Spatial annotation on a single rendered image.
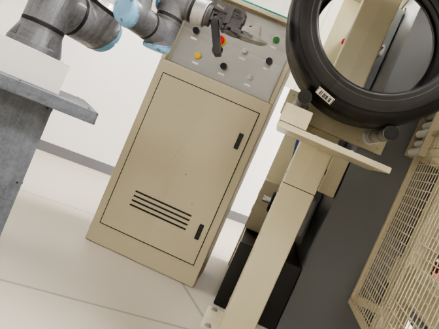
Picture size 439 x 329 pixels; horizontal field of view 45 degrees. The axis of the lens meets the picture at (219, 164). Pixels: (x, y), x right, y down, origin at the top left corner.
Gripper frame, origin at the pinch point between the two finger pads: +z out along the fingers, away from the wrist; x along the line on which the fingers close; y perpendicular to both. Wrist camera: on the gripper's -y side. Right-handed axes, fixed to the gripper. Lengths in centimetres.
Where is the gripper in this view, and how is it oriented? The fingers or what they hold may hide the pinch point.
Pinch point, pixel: (262, 44)
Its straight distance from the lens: 176.1
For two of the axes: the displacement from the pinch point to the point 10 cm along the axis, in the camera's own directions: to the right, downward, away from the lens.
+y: 4.0, -9.1, -0.6
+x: 1.1, -0.2, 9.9
